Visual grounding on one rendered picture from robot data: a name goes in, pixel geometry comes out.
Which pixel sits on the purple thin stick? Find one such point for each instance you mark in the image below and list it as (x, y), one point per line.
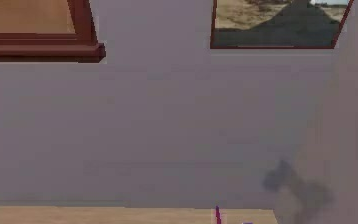
(217, 215)

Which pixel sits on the red framed landscape window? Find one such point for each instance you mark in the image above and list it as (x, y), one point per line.
(277, 23)

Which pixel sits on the red-brown framed window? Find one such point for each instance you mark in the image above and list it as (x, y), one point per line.
(40, 46)

